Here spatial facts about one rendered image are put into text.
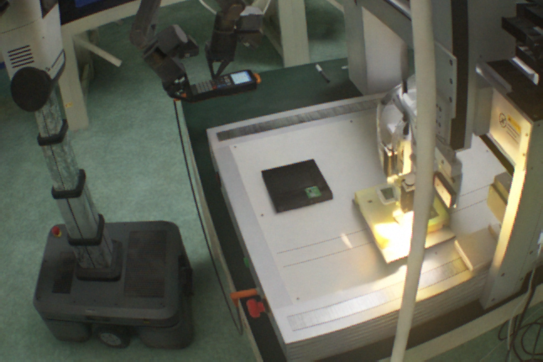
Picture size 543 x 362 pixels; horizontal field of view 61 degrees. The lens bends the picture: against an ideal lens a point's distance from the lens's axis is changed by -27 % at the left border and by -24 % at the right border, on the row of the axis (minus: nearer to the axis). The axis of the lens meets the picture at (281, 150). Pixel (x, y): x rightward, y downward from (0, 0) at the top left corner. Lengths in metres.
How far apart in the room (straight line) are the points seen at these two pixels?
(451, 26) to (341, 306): 0.52
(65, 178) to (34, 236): 1.05
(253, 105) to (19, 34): 0.85
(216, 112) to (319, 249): 0.75
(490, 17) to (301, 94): 1.05
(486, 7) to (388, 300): 0.55
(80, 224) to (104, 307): 0.31
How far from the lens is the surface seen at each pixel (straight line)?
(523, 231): 1.02
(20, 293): 2.52
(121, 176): 2.93
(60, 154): 1.73
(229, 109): 1.77
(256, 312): 1.05
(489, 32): 0.89
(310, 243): 1.14
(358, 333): 1.02
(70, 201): 1.82
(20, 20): 1.49
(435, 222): 1.12
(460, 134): 0.95
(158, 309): 1.86
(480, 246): 1.10
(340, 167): 1.32
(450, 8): 0.83
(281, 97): 1.79
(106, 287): 1.98
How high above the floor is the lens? 1.64
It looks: 35 degrees down
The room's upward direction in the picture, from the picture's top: 6 degrees counter-clockwise
